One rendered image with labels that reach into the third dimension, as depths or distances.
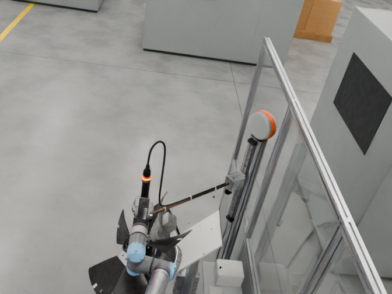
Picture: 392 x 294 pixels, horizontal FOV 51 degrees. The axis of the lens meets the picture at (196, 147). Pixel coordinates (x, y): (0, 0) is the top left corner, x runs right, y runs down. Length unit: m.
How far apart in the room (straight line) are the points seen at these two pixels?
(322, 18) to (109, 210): 7.06
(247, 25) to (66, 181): 4.30
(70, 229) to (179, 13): 4.39
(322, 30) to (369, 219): 6.76
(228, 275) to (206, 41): 5.39
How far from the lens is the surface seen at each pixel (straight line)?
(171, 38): 7.44
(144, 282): 2.26
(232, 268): 2.68
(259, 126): 2.23
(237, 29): 7.43
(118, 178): 4.61
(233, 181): 2.35
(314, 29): 9.93
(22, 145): 5.10
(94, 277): 2.54
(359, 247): 1.52
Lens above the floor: 3.02
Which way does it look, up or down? 35 degrees down
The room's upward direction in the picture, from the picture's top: 11 degrees clockwise
